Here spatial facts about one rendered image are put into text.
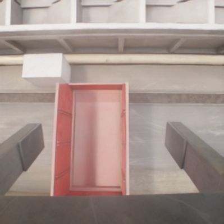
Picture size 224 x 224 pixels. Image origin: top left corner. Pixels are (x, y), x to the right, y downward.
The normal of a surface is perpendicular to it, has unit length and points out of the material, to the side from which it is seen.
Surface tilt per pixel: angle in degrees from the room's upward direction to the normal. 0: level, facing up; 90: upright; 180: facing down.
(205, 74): 0
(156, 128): 0
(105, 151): 0
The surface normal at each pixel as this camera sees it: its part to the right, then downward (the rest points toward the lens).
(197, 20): -0.52, 0.02
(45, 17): -0.03, 0.03
